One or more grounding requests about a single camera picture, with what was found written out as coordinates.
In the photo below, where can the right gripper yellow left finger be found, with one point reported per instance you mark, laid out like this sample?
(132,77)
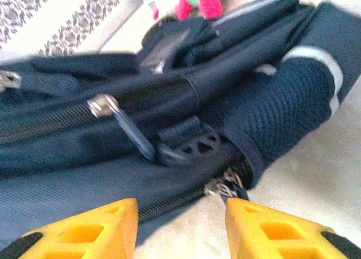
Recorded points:
(84,236)

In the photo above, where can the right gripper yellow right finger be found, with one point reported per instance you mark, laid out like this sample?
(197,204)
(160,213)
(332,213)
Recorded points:
(268,236)

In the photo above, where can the navy blue backpack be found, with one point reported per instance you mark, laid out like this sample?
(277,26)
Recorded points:
(253,115)

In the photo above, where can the pink green plush toy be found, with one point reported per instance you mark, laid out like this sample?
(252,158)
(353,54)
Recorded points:
(208,2)

